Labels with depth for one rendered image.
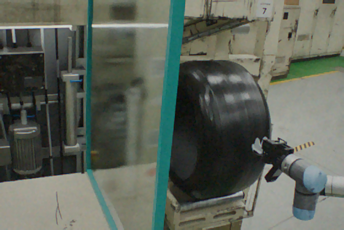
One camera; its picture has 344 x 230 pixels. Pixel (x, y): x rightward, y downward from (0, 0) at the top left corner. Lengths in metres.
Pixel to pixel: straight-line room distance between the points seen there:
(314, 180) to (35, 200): 0.82
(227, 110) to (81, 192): 0.63
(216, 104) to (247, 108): 0.13
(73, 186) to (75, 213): 0.13
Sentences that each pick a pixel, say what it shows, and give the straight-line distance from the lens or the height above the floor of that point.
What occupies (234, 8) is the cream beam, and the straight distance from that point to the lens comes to 1.87.
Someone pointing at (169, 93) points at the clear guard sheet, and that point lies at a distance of 0.58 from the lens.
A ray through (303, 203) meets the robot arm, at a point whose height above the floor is 1.22.
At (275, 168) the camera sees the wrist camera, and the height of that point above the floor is 1.25.
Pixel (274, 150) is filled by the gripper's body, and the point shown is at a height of 1.31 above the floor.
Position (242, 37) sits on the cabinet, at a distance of 6.46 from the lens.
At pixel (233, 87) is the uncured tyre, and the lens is 1.56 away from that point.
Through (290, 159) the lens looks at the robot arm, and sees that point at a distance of 1.36.
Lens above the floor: 1.94
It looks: 23 degrees down
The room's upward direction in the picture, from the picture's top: 5 degrees clockwise
